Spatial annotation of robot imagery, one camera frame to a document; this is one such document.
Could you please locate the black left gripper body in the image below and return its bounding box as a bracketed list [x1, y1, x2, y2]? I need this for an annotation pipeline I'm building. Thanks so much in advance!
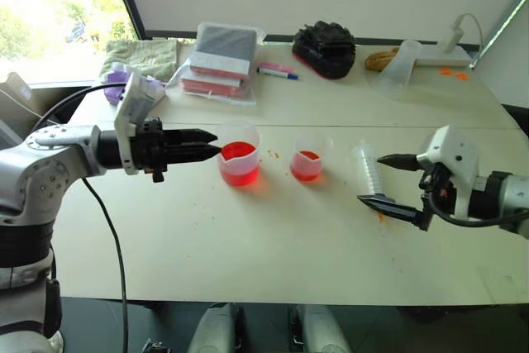
[131, 117, 169, 184]

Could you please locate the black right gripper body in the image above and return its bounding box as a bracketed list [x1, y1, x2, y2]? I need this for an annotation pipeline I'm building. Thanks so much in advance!
[416, 163, 456, 232]

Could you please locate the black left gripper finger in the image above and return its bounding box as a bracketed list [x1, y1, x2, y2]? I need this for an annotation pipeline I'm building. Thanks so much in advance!
[164, 127, 219, 145]
[164, 143, 223, 165]

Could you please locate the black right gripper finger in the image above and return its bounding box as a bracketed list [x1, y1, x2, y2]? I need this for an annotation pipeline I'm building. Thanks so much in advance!
[376, 153, 423, 171]
[356, 193, 426, 227]

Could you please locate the large beaker red liquid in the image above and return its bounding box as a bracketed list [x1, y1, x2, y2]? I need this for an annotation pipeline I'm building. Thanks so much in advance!
[217, 120, 263, 193]

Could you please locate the clear plastic beaker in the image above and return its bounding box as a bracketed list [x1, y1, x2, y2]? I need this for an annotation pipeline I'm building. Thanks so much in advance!
[377, 38, 423, 100]

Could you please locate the small beaker red liquid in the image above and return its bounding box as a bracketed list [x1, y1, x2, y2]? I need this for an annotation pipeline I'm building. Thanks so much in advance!
[289, 131, 335, 184]

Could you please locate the pink box stack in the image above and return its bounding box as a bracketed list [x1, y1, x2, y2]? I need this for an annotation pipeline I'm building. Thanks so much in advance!
[180, 64, 253, 101]

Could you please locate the purple plastic object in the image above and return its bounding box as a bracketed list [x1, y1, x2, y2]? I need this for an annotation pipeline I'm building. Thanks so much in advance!
[102, 71, 167, 107]

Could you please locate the green towel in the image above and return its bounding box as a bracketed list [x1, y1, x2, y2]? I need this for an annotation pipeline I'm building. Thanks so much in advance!
[99, 38, 179, 83]

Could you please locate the grey box in plastic wrap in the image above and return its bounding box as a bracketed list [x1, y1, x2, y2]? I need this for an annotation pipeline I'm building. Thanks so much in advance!
[190, 21, 258, 79]

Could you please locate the pink and white marker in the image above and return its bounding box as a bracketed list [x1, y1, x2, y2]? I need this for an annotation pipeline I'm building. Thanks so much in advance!
[258, 62, 295, 74]

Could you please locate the blue capped marker pen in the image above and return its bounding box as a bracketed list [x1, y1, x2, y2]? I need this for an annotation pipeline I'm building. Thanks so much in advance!
[256, 67, 300, 81]

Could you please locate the white base with stand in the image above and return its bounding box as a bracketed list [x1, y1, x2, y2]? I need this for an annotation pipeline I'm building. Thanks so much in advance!
[414, 13, 473, 68]

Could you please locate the black crumpled cloth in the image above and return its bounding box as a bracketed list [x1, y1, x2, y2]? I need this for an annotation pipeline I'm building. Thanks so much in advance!
[291, 19, 358, 81]

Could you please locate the cardboard box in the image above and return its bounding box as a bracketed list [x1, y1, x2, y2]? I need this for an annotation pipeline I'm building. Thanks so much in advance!
[0, 71, 45, 123]

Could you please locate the grey rounded robot leg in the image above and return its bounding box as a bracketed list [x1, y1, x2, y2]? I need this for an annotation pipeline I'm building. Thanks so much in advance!
[288, 303, 353, 353]
[188, 303, 245, 353]

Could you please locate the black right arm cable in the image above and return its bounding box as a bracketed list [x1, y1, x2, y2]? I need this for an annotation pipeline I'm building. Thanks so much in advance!
[427, 187, 529, 229]

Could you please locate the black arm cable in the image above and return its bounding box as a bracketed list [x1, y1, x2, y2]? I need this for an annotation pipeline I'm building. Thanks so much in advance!
[427, 187, 529, 229]
[31, 82, 130, 353]

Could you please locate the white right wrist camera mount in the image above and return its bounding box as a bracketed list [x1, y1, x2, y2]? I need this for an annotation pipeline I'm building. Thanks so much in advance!
[416, 124, 481, 220]

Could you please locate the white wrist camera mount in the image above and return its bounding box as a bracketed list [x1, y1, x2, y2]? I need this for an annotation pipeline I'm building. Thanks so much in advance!
[416, 124, 481, 220]
[113, 73, 165, 175]

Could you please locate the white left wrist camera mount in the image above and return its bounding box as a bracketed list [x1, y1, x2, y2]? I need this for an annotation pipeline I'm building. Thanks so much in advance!
[113, 73, 165, 175]

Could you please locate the brown rope coil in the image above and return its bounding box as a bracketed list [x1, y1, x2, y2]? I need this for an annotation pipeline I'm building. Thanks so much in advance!
[364, 48, 401, 74]

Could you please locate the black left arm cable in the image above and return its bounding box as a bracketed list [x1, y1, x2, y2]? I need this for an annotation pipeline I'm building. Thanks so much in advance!
[31, 82, 130, 353]

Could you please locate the white cable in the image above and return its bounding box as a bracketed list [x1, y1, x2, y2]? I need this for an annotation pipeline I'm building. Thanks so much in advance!
[454, 12, 485, 53]

